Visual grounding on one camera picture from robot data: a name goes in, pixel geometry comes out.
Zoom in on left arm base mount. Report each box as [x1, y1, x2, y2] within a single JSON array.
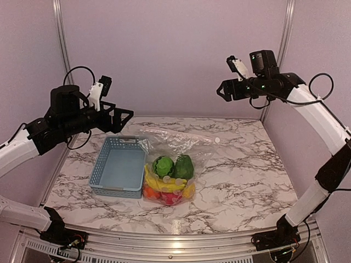
[[40, 221, 88, 250]]

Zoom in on orange toy fruit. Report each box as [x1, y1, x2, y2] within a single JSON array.
[[143, 184, 161, 201]]

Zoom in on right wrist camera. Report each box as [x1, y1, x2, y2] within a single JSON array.
[[226, 49, 280, 80]]

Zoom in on yellow toy banana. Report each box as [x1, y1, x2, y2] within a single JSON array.
[[144, 164, 188, 193]]

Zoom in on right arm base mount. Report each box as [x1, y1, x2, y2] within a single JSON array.
[[251, 216, 301, 251]]

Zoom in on green toy pepper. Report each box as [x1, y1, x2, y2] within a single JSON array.
[[174, 155, 194, 180]]

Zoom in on red toy apple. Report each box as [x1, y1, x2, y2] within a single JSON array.
[[161, 192, 183, 206]]

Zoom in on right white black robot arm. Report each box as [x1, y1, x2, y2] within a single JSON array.
[[217, 73, 350, 245]]

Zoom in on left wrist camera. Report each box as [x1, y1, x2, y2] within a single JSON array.
[[49, 75, 113, 116]]

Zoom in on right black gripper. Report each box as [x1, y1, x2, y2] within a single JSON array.
[[217, 76, 274, 101]]

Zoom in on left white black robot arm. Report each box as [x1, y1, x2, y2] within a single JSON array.
[[1, 101, 134, 244]]

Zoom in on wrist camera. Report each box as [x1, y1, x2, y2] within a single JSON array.
[[49, 75, 113, 116], [226, 49, 280, 80]]

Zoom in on clear zip top bag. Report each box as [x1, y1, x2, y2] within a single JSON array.
[[139, 127, 220, 206]]

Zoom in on blue-grey perforated plastic basket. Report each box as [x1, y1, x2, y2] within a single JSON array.
[[88, 136, 146, 199]]

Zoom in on left aluminium corner post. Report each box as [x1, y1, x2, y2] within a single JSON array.
[[52, 0, 74, 84]]

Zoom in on aluminium front frame rail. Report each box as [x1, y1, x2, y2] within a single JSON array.
[[9, 220, 330, 262]]

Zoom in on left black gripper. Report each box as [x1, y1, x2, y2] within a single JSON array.
[[60, 100, 133, 138]]

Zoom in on aluminium corner post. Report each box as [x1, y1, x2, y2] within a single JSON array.
[[52, 0, 74, 84], [260, 0, 296, 121]]

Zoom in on yellow toy pear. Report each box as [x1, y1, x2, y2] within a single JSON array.
[[182, 182, 196, 199]]

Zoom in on right aluminium corner post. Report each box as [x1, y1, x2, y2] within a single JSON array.
[[260, 0, 296, 121]]

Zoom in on green toy watermelon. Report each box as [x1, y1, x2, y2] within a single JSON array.
[[152, 156, 175, 178]]

